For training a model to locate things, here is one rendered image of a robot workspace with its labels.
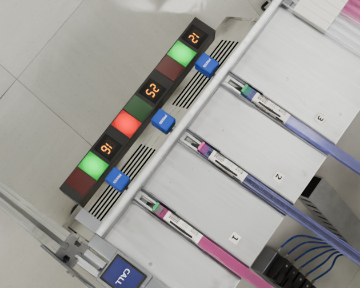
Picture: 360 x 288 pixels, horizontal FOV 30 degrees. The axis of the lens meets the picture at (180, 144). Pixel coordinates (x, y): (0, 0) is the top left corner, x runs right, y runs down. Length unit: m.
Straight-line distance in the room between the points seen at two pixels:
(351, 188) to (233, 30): 0.56
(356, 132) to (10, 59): 0.80
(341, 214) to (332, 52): 0.39
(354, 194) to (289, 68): 0.45
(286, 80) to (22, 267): 0.96
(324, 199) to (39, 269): 0.80
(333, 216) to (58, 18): 0.80
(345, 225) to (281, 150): 0.39
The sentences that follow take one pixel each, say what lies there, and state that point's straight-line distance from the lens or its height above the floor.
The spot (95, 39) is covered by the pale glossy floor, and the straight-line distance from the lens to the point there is 1.72.
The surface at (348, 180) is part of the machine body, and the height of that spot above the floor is 0.62.
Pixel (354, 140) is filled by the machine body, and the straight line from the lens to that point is 1.40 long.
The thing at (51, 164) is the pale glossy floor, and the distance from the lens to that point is 1.72.
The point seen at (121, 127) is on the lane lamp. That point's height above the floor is 0.66.
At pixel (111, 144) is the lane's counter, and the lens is 1.02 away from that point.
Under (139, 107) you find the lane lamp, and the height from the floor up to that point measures 0.66.
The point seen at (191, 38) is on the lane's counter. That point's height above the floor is 0.66.
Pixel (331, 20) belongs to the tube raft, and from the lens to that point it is 1.08.
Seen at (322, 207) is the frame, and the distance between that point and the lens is 1.31.
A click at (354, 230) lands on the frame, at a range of 1.39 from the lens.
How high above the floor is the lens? 1.55
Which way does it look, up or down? 55 degrees down
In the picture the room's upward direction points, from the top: 110 degrees clockwise
